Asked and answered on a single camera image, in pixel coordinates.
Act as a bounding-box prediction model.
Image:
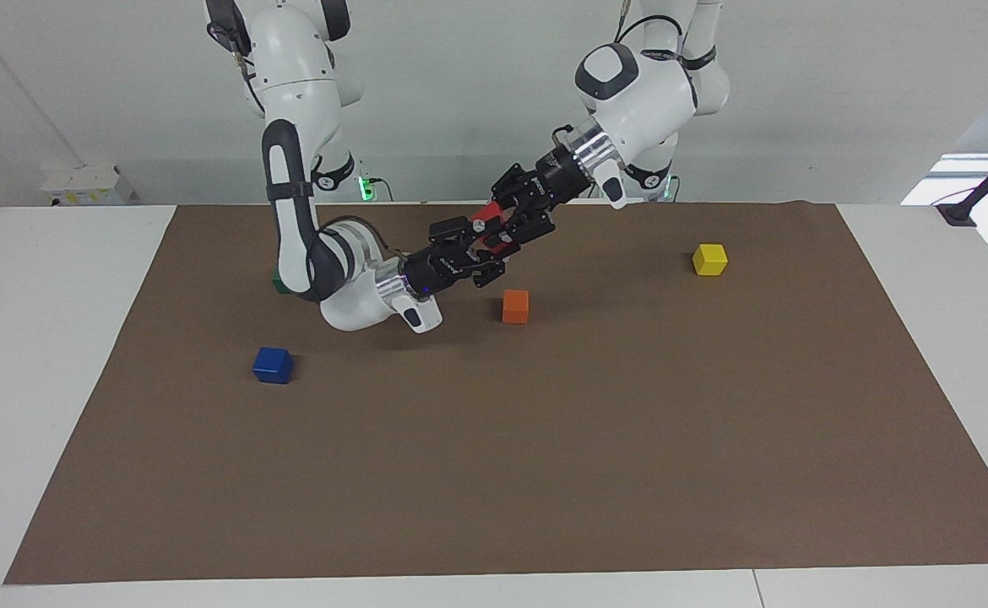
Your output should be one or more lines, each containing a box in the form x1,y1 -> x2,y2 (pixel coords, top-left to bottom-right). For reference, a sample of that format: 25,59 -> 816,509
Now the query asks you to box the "blue wooden block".
252,346 -> 295,385

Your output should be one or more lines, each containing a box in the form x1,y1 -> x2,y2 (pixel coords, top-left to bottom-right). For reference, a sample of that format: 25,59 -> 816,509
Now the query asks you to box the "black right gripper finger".
470,256 -> 508,289
427,214 -> 490,251

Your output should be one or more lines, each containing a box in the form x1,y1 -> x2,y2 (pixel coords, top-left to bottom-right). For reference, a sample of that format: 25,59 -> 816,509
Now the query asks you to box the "brown paper mat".
4,201 -> 988,585

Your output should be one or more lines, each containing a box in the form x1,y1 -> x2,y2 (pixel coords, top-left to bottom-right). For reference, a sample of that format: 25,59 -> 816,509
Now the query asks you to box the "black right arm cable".
207,21 -> 263,115

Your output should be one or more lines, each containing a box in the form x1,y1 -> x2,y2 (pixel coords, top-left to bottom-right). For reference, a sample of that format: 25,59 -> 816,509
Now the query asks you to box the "white box with yellow label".
41,165 -> 134,208

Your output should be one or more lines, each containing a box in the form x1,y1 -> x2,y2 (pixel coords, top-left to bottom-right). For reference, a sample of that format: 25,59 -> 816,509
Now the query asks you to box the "red wooden block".
470,200 -> 518,258

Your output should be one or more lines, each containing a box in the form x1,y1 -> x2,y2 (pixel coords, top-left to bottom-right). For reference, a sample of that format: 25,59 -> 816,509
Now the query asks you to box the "yellow wooden block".
692,243 -> 729,277

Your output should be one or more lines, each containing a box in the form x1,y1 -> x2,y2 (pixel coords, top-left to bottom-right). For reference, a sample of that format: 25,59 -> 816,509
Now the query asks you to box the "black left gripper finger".
491,164 -> 530,223
501,209 -> 556,253

